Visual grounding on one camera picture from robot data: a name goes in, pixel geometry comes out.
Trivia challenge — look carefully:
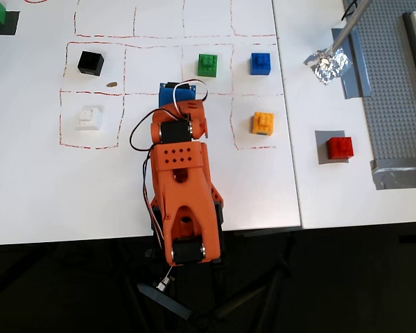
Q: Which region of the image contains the crumpled aluminium foil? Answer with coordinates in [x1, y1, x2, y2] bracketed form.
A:
[304, 47, 354, 86]

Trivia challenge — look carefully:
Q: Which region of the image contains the white lego block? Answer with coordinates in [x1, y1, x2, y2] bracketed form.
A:
[74, 105, 105, 132]

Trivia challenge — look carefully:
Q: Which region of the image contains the black tripod stand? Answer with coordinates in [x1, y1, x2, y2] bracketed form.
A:
[135, 228, 297, 325]

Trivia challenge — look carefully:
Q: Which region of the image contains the thin black cable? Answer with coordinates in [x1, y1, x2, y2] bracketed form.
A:
[341, 0, 358, 21]

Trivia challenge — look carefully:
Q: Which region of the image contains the grey square tape marker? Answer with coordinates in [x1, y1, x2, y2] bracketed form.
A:
[314, 130, 349, 165]

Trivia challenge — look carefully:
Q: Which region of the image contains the silver duct tape strip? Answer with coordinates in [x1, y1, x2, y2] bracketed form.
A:
[370, 160, 416, 191]

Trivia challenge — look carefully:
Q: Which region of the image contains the grey lego baseplate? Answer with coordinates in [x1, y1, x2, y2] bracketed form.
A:
[343, 0, 416, 171]

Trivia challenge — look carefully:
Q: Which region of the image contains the black lego block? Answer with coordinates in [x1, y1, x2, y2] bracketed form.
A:
[77, 51, 105, 77]

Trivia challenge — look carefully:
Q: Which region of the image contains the red lego block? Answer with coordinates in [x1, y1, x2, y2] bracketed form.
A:
[327, 136, 354, 160]

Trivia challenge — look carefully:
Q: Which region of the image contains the orange lego block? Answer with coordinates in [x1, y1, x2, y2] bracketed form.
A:
[252, 111, 275, 136]

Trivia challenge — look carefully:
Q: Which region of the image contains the thin gripper servo wire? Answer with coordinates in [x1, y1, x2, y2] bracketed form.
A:
[172, 80, 209, 114]

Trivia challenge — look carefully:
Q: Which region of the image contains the blue lego block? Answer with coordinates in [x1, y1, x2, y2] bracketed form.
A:
[250, 52, 272, 76]

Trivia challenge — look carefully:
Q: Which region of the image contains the silver metal pole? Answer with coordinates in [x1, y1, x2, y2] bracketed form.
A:
[327, 0, 374, 56]

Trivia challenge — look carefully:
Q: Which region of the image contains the white cable with connector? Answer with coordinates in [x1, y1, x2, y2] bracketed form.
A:
[156, 265, 176, 293]

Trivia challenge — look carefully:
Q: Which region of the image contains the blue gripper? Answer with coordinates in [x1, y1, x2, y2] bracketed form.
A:
[158, 82, 198, 107]

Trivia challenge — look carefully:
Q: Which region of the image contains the black table clamp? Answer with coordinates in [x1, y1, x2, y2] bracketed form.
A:
[213, 203, 227, 264]
[145, 204, 167, 259]

